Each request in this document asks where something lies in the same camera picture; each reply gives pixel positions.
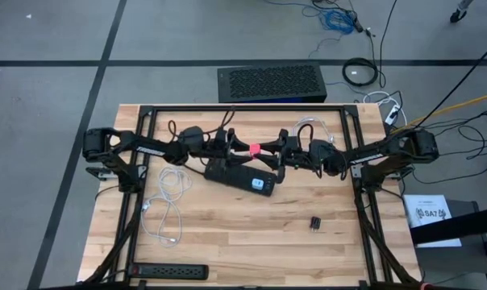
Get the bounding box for black camera cable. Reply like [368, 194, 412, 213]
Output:
[167, 106, 236, 140]
[298, 123, 315, 142]

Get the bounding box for thick yellow cable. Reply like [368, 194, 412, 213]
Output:
[390, 91, 487, 135]

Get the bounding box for black caster wheel leg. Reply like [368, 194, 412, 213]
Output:
[448, 0, 475, 24]

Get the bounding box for black left camera cable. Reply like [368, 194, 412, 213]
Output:
[167, 106, 236, 140]

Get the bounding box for gray metal cart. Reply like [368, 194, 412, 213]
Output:
[404, 197, 487, 290]

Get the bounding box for black wide power strip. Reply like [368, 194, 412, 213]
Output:
[185, 157, 277, 197]

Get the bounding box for white printed paper sheet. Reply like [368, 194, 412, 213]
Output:
[403, 194, 463, 248]

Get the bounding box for black perforated computer case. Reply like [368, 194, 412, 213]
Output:
[217, 62, 328, 105]

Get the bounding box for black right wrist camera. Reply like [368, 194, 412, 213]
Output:
[286, 135, 303, 152]

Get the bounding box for black angled beam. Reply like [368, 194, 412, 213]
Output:
[410, 205, 487, 247]

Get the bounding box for blue cable bundle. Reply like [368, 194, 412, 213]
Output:
[263, 0, 357, 57]

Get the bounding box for black slim power strip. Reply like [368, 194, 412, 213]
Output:
[127, 263, 210, 281]

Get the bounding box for white power cord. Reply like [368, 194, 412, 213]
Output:
[362, 90, 409, 130]

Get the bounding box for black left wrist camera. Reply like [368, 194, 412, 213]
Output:
[214, 129, 231, 147]

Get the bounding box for black coiled cable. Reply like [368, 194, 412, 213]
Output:
[342, 57, 380, 88]

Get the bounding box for black metal table frame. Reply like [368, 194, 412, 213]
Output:
[80, 103, 424, 290]

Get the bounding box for long thin black cable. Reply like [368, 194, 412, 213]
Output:
[412, 36, 487, 131]

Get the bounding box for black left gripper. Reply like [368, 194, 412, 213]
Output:
[205, 127, 256, 167]

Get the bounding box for black right camera cable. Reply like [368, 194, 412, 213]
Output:
[298, 123, 315, 142]

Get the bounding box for white power strip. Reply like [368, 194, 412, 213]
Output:
[384, 103, 402, 126]

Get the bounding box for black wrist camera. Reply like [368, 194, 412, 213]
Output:
[214, 129, 231, 147]
[286, 135, 303, 152]

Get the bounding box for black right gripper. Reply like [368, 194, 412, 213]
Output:
[260, 129, 315, 184]

